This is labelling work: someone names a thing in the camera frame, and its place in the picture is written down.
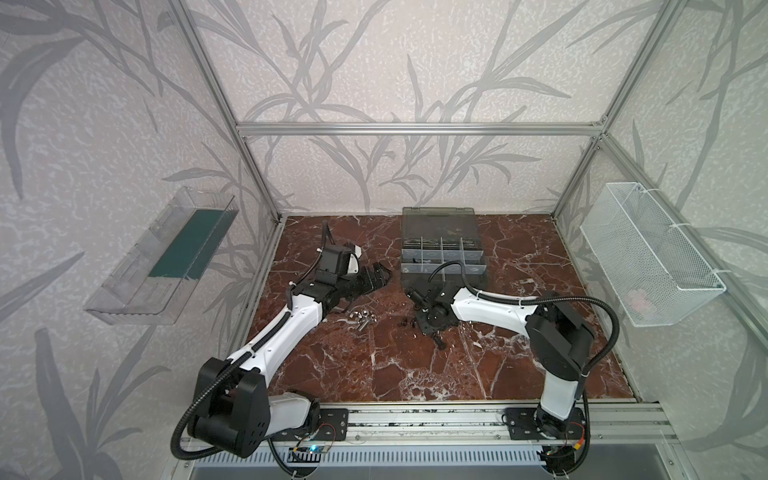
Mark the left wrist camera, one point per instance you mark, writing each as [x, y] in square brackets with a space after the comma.
[340, 260]

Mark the grey plastic organizer box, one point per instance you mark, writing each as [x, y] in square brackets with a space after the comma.
[444, 241]

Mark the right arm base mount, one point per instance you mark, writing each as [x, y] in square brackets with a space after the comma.
[528, 423]

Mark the lone black screw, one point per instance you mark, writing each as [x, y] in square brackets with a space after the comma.
[439, 342]

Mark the black screws pile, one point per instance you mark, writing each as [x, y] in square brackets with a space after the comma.
[410, 321]

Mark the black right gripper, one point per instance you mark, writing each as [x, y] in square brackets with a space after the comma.
[430, 322]

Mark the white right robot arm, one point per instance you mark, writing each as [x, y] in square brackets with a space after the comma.
[558, 336]

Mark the aluminium back crossbar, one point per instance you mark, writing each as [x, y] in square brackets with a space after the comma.
[257, 129]

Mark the clear plastic wall tray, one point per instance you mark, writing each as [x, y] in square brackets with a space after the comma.
[158, 276]

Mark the silver nuts pile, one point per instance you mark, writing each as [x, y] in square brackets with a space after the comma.
[360, 319]

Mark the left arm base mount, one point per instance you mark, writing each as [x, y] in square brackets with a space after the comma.
[324, 425]

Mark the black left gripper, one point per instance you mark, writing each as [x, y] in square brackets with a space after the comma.
[365, 279]

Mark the aluminium frame post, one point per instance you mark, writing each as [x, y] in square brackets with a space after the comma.
[665, 18]

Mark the white wire mesh basket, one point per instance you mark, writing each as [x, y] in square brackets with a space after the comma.
[657, 274]

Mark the aluminium front rail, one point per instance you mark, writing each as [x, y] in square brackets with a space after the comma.
[612, 421]

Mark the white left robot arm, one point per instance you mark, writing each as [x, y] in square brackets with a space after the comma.
[232, 410]

